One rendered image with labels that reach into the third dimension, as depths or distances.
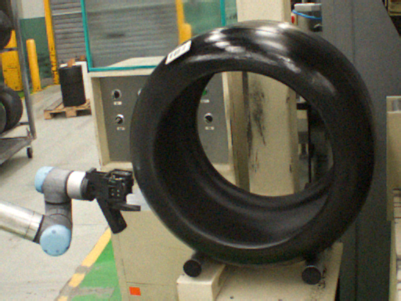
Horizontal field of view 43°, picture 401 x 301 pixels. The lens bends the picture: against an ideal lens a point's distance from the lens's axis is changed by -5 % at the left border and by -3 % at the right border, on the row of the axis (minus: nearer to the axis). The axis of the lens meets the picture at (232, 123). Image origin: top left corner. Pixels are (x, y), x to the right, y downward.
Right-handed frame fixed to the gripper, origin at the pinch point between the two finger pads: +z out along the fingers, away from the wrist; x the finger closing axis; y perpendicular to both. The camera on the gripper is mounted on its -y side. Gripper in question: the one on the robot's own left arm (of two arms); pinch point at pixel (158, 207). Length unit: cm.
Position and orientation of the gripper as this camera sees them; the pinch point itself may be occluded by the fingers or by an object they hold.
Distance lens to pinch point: 135.5
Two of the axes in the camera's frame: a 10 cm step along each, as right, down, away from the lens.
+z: 9.6, 1.1, -2.4
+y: 0.4, -9.6, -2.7
